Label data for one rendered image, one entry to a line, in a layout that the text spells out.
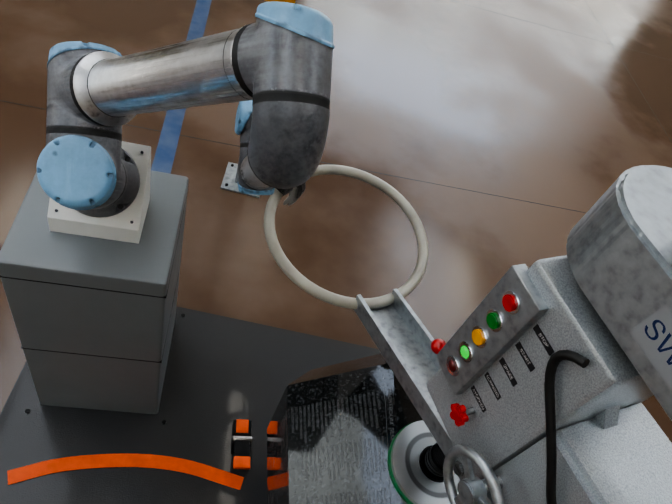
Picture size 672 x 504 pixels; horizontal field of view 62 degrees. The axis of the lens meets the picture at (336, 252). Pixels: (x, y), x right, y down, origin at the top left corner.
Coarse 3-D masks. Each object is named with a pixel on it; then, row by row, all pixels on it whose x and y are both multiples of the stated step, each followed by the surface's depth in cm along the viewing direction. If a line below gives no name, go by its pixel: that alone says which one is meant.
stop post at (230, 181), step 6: (270, 0) 211; (276, 0) 211; (282, 0) 211; (288, 0) 211; (294, 0) 211; (228, 162) 295; (228, 168) 292; (234, 168) 293; (228, 174) 289; (234, 174) 291; (228, 180) 287; (234, 180) 288; (222, 186) 283; (228, 186) 284; (234, 186) 285; (240, 192) 284
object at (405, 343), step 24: (360, 312) 144; (384, 312) 148; (408, 312) 144; (384, 336) 134; (408, 336) 142; (408, 360) 135; (432, 360) 136; (408, 384) 126; (432, 408) 119; (432, 432) 119
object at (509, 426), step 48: (576, 288) 78; (528, 336) 83; (576, 336) 75; (432, 384) 108; (480, 384) 95; (528, 384) 84; (576, 384) 76; (624, 384) 71; (480, 432) 96; (528, 432) 85
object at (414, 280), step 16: (352, 176) 172; (368, 176) 172; (384, 192) 173; (272, 208) 154; (272, 224) 151; (416, 224) 167; (272, 240) 148; (288, 272) 145; (416, 272) 157; (304, 288) 144; (320, 288) 144; (400, 288) 153; (336, 304) 145; (352, 304) 145; (368, 304) 146; (384, 304) 149
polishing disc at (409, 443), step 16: (400, 432) 134; (416, 432) 135; (400, 448) 131; (416, 448) 132; (400, 464) 129; (416, 464) 130; (400, 480) 126; (416, 480) 127; (416, 496) 125; (432, 496) 126
